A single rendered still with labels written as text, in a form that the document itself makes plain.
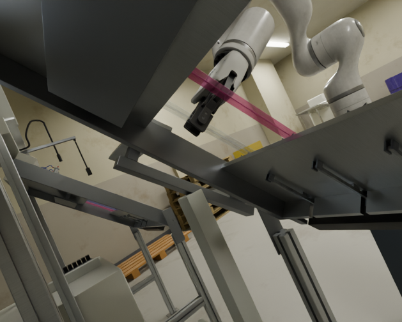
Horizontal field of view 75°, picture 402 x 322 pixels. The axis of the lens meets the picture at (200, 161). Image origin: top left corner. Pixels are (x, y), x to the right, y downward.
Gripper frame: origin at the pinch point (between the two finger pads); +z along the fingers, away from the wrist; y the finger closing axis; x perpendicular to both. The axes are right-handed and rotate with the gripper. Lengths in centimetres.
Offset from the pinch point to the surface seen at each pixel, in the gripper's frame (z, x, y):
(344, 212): 0.8, 30.5, 7.6
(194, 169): 4.4, 6.2, -8.1
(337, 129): 0.2, 12.4, 18.7
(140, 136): 5.3, -6.3, -8.1
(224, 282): 17, 37, -31
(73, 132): -102, -79, -386
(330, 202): -1.3, 30.2, 4.3
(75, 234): 20, 11, -371
